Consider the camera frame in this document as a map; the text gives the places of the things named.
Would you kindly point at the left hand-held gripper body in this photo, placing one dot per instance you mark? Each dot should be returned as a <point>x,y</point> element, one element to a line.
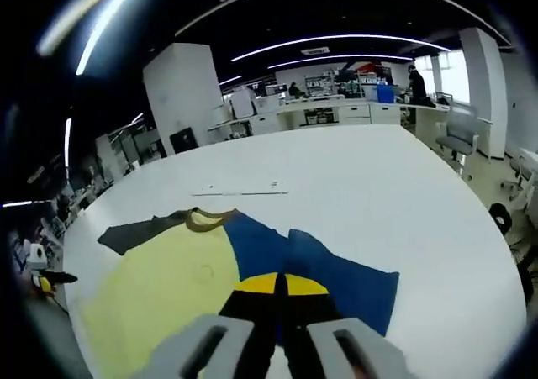
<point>37,257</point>

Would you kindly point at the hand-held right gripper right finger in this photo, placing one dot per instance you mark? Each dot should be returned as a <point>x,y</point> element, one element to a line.
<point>307,307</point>

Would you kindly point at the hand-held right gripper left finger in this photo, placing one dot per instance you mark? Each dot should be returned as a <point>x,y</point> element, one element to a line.
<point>252,312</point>

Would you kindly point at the yellow blue grey garment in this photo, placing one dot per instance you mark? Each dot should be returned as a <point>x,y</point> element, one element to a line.
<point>168,278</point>

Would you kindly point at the white table cover plate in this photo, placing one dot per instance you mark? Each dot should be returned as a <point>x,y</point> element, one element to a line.
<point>239,193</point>

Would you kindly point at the white cabinet counter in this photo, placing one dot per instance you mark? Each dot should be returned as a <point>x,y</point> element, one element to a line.
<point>336,114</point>

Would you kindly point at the white square pillar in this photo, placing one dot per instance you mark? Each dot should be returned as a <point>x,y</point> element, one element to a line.
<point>183,93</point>
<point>483,93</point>

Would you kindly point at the blue storage box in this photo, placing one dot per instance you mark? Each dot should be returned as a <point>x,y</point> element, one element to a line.
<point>385,93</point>

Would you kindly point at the grey office chair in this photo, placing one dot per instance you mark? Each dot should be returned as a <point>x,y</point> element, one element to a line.
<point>458,131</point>

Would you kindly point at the long ceiling light strip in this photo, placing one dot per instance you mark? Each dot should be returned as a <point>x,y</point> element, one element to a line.
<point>336,57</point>
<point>336,39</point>
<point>105,26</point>

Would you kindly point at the white ceiling air vent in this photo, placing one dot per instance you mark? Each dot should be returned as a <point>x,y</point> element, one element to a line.
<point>314,51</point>

